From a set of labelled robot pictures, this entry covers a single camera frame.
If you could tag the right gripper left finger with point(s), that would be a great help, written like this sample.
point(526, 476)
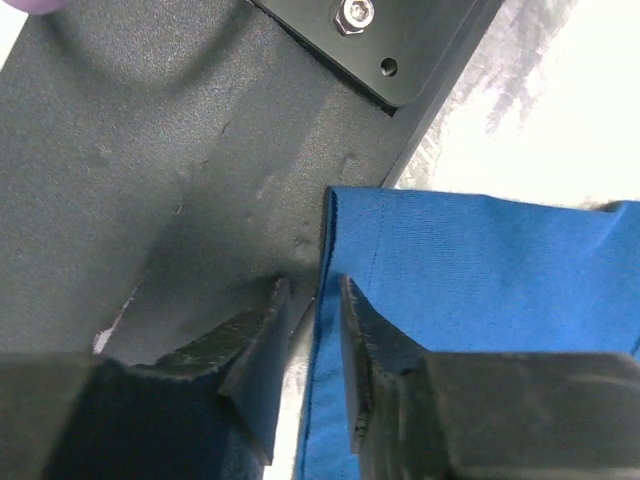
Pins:
point(207, 410)

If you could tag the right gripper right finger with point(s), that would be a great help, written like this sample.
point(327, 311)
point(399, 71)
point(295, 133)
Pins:
point(416, 414)

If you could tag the blue printed t-shirt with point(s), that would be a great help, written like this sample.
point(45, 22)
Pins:
point(459, 272)

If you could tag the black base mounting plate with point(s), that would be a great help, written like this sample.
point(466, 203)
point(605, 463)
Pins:
point(162, 161)

